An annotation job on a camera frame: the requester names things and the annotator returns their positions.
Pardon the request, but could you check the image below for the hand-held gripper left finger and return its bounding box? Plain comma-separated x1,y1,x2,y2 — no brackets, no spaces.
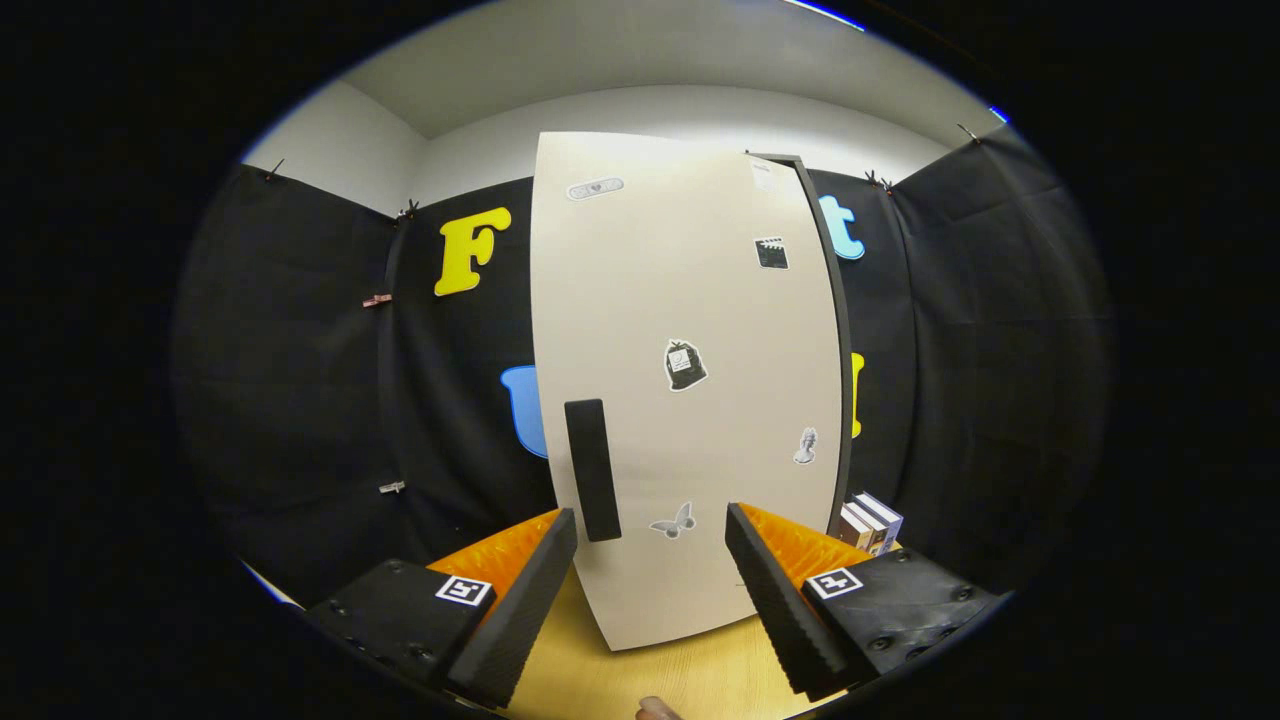
300,508,579,713

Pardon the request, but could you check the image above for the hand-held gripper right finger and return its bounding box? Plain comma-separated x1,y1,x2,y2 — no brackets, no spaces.
724,503,1011,701

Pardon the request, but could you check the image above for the black door handle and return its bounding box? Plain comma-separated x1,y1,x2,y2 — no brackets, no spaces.
564,398,623,543

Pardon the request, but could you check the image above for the dark grey shoe cabinet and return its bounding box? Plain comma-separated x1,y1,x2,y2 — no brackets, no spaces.
745,150,856,541

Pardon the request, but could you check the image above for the white cover book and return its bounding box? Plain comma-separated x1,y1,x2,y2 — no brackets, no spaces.
848,498,889,556

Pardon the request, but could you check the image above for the black backdrop cloth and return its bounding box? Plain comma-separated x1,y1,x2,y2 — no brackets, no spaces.
170,125,1116,611

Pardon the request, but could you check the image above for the long ceiling light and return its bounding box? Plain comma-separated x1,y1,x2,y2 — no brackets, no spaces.
780,0,866,33

